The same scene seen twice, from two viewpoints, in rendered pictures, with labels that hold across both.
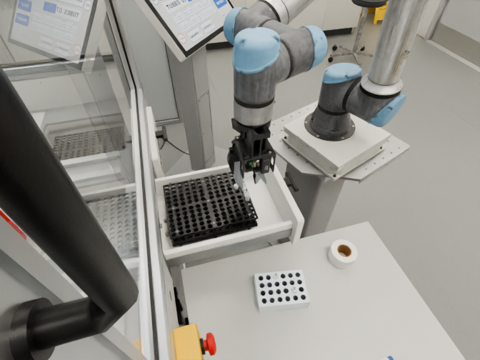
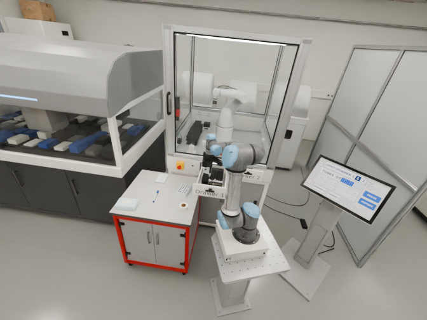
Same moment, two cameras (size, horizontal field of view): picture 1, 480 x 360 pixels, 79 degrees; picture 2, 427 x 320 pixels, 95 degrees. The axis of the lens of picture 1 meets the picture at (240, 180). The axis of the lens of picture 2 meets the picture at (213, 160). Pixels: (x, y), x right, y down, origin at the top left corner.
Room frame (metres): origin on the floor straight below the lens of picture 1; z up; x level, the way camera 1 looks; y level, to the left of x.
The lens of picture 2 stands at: (0.95, -1.27, 1.92)
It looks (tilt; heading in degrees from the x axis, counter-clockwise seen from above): 31 degrees down; 109
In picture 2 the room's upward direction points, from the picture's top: 6 degrees clockwise
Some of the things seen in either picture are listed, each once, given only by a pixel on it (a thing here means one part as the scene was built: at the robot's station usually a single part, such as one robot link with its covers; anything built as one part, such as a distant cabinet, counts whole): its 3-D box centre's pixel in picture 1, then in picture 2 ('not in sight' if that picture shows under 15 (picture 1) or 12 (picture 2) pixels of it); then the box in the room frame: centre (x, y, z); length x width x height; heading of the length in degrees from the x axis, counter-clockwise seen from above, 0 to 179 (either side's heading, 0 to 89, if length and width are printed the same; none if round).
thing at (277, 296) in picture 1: (281, 290); (183, 190); (0.29, -0.10, 0.78); 0.12 x 0.08 x 0.04; 96
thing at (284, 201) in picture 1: (277, 191); (210, 191); (0.54, -0.11, 0.87); 0.29 x 0.02 x 0.11; 16
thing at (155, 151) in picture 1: (154, 143); (247, 174); (0.76, 0.29, 0.87); 0.29 x 0.02 x 0.11; 16
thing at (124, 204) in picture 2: not in sight; (126, 204); (-0.01, -0.46, 0.78); 0.15 x 0.10 x 0.04; 21
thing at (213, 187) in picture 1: (208, 208); (213, 177); (0.49, 0.08, 0.87); 0.22 x 0.18 x 0.06; 106
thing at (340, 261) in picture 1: (342, 253); (183, 207); (0.39, -0.28, 0.78); 0.07 x 0.07 x 0.04
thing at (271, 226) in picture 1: (206, 209); (213, 177); (0.48, 0.09, 0.86); 0.40 x 0.26 x 0.06; 106
